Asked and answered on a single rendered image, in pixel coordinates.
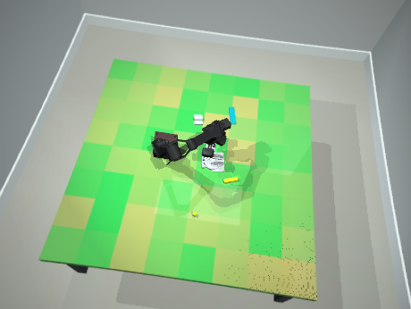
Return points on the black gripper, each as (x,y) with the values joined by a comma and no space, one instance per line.
(208,152)

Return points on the cyan flat bar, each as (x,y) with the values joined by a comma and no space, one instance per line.
(232,115)

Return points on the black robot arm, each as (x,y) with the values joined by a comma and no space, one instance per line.
(215,130)

